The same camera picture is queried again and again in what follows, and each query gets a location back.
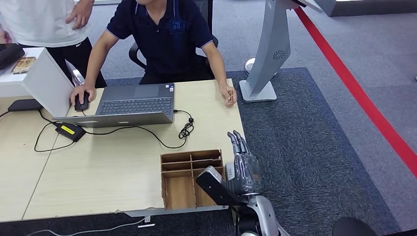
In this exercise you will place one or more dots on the person's right hand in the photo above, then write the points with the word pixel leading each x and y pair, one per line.
pixel 83 88

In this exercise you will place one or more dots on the person's left hand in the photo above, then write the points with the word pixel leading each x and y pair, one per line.
pixel 226 89

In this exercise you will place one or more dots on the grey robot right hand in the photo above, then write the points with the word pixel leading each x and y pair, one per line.
pixel 244 176

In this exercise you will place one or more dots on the orange hotel print card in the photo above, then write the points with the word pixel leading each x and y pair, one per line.
pixel 230 94

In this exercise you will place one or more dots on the black computer mouse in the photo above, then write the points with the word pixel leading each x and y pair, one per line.
pixel 81 105

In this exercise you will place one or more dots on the person's left forearm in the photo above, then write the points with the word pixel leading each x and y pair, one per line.
pixel 221 73

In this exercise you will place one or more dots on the person's right forearm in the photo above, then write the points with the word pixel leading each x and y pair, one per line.
pixel 91 68

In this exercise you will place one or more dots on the brown patterned card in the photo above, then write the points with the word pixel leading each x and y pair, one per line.
pixel 23 65

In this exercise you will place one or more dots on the person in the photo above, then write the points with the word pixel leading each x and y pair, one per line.
pixel 32 19
pixel 169 39

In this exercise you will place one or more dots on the silver metal pole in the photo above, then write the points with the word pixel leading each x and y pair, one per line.
pixel 76 76

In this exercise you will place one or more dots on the white round base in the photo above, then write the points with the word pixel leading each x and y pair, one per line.
pixel 249 65

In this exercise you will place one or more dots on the white cabinet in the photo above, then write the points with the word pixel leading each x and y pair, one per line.
pixel 45 84

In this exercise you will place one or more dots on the black power adapter yellow label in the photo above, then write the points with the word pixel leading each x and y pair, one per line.
pixel 70 132

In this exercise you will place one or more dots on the grey laptop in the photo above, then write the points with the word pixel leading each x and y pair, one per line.
pixel 130 104

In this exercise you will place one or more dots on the grey kiosk stand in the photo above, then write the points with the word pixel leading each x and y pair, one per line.
pixel 270 49

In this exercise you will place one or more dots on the flat black device box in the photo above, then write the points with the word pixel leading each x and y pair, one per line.
pixel 24 105

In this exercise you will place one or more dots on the black office chair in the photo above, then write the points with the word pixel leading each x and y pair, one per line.
pixel 135 55

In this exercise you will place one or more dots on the wooden compartment organizer box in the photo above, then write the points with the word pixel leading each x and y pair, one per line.
pixel 177 192

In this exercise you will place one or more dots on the dark blue carpet rug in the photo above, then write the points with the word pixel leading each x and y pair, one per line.
pixel 309 146

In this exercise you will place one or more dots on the black pouch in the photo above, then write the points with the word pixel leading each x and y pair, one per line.
pixel 9 55

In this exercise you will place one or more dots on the red floor tape line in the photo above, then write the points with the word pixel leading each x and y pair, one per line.
pixel 358 94

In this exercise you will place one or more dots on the grey floor platform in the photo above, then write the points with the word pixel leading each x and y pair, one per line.
pixel 374 8

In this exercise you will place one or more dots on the grey metal table frame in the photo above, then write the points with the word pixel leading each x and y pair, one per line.
pixel 163 212

